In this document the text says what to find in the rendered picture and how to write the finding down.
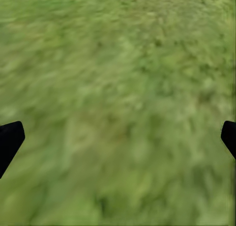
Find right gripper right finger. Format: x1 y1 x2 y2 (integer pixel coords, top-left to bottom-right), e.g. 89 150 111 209
221 120 236 159

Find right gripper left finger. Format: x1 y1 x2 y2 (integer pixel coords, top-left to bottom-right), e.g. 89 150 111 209
0 121 25 179

